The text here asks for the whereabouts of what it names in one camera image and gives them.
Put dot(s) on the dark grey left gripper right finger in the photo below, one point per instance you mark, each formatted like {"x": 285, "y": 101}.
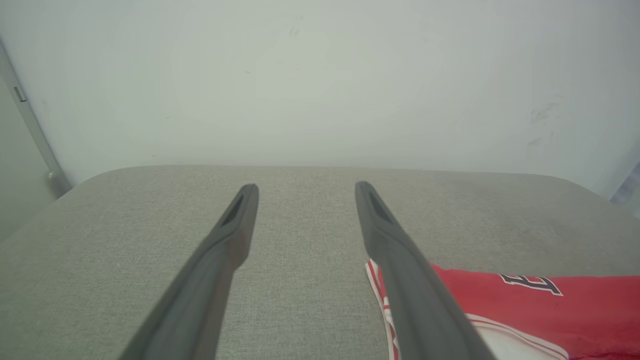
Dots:
{"x": 420, "y": 300}

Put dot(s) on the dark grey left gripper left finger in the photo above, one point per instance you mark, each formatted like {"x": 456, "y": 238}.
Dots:
{"x": 195, "y": 300}

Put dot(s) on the red and white jersey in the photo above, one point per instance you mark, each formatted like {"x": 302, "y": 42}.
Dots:
{"x": 575, "y": 320}

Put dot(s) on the grey fabric pad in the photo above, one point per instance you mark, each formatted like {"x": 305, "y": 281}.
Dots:
{"x": 310, "y": 300}

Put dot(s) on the grey metal pole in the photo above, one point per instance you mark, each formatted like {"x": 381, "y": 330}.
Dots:
{"x": 35, "y": 135}

